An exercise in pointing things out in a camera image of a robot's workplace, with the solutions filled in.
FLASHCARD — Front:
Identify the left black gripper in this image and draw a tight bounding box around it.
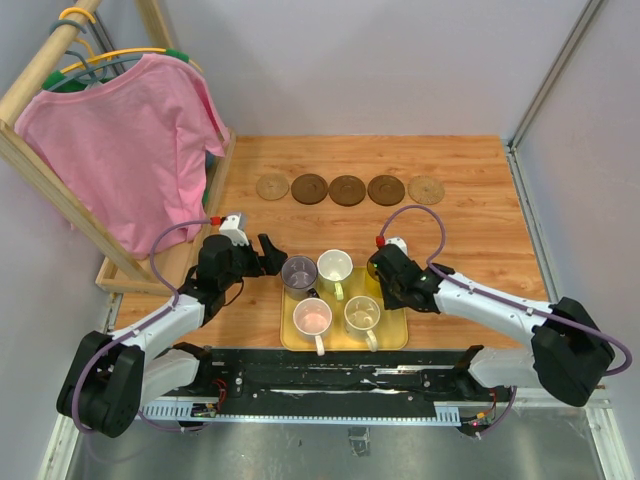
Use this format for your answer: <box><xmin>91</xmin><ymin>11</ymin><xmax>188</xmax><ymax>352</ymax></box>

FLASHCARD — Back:
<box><xmin>220</xmin><ymin>233</ymin><xmax>287</xmax><ymax>290</ymax></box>

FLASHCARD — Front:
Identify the yellow transparent cup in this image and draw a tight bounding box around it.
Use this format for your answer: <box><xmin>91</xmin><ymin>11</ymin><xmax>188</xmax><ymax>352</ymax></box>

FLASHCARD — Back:
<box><xmin>365</xmin><ymin>260</ymin><xmax>383</xmax><ymax>299</ymax></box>

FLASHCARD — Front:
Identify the cream white mug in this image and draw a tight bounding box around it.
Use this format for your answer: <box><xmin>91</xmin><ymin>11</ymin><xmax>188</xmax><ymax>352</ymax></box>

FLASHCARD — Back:
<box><xmin>343</xmin><ymin>296</ymin><xmax>381</xmax><ymax>352</ymax></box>

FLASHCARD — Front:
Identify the white cup green handle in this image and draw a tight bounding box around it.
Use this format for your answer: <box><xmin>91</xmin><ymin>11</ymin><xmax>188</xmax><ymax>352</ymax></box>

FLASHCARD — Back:
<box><xmin>317</xmin><ymin>249</ymin><xmax>354</xmax><ymax>301</ymax></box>

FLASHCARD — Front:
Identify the woven rattan coaster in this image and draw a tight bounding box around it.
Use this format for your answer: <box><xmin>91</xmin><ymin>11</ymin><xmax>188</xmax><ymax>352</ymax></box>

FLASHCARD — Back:
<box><xmin>408</xmin><ymin>175</ymin><xmax>445</xmax><ymax>205</ymax></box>
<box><xmin>256</xmin><ymin>173</ymin><xmax>289</xmax><ymax>201</ymax></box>

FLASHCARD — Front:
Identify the brown wooden coaster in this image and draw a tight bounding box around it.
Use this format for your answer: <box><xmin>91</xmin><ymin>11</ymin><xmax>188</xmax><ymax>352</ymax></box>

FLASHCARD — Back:
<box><xmin>329</xmin><ymin>175</ymin><xmax>366</xmax><ymax>207</ymax></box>
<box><xmin>291</xmin><ymin>173</ymin><xmax>328</xmax><ymax>205</ymax></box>
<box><xmin>367</xmin><ymin>175</ymin><xmax>405</xmax><ymax>206</ymax></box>

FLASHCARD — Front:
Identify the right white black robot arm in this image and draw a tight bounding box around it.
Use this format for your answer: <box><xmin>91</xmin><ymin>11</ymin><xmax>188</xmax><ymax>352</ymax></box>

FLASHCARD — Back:
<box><xmin>368</xmin><ymin>244</ymin><xmax>615</xmax><ymax>407</ymax></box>

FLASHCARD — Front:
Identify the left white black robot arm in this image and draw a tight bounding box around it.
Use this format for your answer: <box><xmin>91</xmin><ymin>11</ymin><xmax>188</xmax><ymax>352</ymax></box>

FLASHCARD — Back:
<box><xmin>56</xmin><ymin>234</ymin><xmax>288</xmax><ymax>438</ymax></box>

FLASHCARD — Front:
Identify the grey purple cup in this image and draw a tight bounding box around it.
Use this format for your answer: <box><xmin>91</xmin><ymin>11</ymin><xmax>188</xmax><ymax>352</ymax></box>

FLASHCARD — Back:
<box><xmin>280</xmin><ymin>255</ymin><xmax>319</xmax><ymax>301</ymax></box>

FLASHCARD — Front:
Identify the yellow plastic tray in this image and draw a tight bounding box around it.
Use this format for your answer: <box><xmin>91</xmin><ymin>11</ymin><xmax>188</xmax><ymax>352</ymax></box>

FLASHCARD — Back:
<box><xmin>280</xmin><ymin>267</ymin><xmax>409</xmax><ymax>352</ymax></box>

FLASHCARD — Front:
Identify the pink white mug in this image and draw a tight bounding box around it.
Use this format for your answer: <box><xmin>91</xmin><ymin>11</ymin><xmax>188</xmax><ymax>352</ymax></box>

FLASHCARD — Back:
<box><xmin>292</xmin><ymin>298</ymin><xmax>333</xmax><ymax>356</ymax></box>

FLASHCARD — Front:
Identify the pink t-shirt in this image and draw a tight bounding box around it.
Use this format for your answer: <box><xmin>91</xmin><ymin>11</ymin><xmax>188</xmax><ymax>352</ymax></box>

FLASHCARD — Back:
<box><xmin>14</xmin><ymin>54</ymin><xmax>229</xmax><ymax>259</ymax></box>

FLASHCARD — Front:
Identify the grey hanger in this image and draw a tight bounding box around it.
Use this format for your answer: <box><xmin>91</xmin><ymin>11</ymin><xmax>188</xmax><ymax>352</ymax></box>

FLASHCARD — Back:
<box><xmin>46</xmin><ymin>8</ymin><xmax>142</xmax><ymax>92</ymax></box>

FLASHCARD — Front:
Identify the yellow green hanger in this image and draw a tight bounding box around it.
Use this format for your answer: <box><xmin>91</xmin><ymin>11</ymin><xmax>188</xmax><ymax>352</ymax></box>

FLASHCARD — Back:
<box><xmin>41</xmin><ymin>1</ymin><xmax>203</xmax><ymax>90</ymax></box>

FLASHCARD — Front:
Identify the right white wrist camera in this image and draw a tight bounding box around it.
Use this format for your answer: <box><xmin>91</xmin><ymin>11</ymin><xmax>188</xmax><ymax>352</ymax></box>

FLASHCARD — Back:
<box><xmin>385</xmin><ymin>237</ymin><xmax>408</xmax><ymax>256</ymax></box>

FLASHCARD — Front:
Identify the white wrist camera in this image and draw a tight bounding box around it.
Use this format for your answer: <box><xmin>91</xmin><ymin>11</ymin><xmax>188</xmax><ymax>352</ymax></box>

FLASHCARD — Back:
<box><xmin>218</xmin><ymin>212</ymin><xmax>249</xmax><ymax>246</ymax></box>
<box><xmin>385</xmin><ymin>237</ymin><xmax>408</xmax><ymax>256</ymax></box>

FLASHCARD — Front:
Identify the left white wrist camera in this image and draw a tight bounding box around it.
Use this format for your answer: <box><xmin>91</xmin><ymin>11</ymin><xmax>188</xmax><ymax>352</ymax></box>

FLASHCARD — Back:
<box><xmin>218</xmin><ymin>212</ymin><xmax>249</xmax><ymax>246</ymax></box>

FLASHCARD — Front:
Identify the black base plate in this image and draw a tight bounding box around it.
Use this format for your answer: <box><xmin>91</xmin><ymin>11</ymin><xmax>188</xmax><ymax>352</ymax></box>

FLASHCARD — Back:
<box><xmin>164</xmin><ymin>346</ymin><xmax>512</xmax><ymax>408</ymax></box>

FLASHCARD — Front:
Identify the white slotted cable duct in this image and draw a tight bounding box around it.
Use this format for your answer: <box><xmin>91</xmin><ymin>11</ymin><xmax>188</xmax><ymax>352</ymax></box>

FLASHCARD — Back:
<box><xmin>142</xmin><ymin>395</ymin><xmax>461</xmax><ymax>426</ymax></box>

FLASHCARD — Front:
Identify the aluminium frame rail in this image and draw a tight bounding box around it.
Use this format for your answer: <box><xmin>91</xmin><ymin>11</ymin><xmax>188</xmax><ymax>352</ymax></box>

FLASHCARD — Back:
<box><xmin>503</xmin><ymin>0</ymin><xmax>608</xmax><ymax>301</ymax></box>

